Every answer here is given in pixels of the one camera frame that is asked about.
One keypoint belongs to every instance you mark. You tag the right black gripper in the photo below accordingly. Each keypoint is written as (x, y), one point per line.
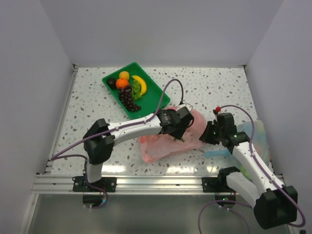
(205, 137)

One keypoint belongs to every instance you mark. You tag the green grape bunch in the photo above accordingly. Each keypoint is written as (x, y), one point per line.
(136, 90)

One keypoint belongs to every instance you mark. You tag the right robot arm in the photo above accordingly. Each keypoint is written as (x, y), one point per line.
(273, 202)

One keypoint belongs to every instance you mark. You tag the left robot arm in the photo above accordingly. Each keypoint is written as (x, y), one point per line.
(102, 137)

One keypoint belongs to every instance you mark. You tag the green plastic tray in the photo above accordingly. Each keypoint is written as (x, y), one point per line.
(148, 102)

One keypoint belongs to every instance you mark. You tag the pink plastic bag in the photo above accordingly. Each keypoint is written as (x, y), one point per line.
(155, 147)

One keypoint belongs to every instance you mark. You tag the blue plastic bag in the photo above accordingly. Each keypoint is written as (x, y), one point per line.
(259, 141)

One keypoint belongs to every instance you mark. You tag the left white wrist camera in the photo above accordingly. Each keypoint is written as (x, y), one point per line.
(188, 106)

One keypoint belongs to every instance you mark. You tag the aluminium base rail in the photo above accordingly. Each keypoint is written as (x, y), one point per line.
(126, 185)

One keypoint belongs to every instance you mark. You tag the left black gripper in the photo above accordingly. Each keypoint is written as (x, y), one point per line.
(178, 133)

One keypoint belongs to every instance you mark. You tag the yellow banana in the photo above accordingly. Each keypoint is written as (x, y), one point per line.
(142, 84)

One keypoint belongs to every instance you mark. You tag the dark purple grape bunch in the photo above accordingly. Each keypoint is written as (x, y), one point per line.
(125, 95)

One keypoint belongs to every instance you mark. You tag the small yellow orange fruit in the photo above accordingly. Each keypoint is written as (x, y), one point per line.
(124, 75)

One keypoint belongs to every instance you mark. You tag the dark purple plum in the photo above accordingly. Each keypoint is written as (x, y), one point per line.
(111, 82)

